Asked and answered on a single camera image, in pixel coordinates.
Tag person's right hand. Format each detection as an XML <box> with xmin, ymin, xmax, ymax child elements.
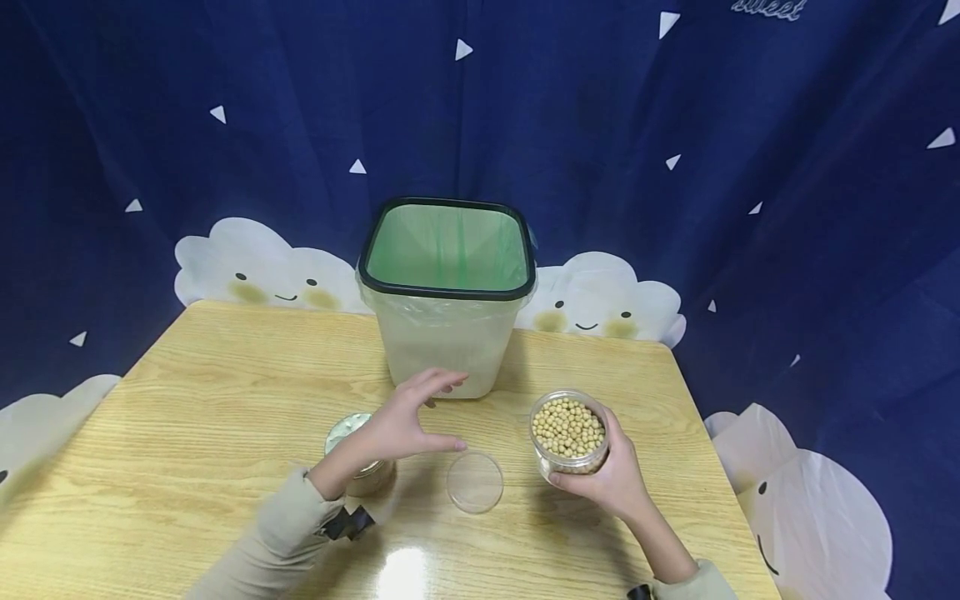
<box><xmin>549</xmin><ymin>407</ymin><xmax>655</xmax><ymax>525</ymax></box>

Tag white bin with black rim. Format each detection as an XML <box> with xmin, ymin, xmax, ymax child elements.
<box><xmin>356</xmin><ymin>197</ymin><xmax>539</xmax><ymax>400</ymax></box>

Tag green plastic bin liner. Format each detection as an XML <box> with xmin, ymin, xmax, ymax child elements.
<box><xmin>356</xmin><ymin>203</ymin><xmax>539</xmax><ymax>336</ymax></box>

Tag person's left forearm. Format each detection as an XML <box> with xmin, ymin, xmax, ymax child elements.
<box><xmin>183</xmin><ymin>442</ymin><xmax>376</xmax><ymax>600</ymax></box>

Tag clear plastic jar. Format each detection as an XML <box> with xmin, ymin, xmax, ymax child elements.
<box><xmin>528</xmin><ymin>388</ymin><xmax>611</xmax><ymax>487</ymax></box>

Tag person's left hand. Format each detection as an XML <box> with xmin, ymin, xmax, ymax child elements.
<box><xmin>357</xmin><ymin>368</ymin><xmax>471</xmax><ymax>469</ymax></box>

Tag clear jar with white contents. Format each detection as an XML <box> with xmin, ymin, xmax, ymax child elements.
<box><xmin>323</xmin><ymin>412</ymin><xmax>397</xmax><ymax>498</ymax></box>

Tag clear round lid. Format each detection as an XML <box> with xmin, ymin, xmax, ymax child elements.
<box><xmin>447</xmin><ymin>452</ymin><xmax>505</xmax><ymax>514</ymax></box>

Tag pile of soybeans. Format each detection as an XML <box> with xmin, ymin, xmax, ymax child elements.
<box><xmin>532</xmin><ymin>397</ymin><xmax>607</xmax><ymax>458</ymax></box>

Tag person's right forearm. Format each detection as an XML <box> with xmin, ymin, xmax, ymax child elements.
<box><xmin>624</xmin><ymin>498</ymin><xmax>740</xmax><ymax>600</ymax></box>

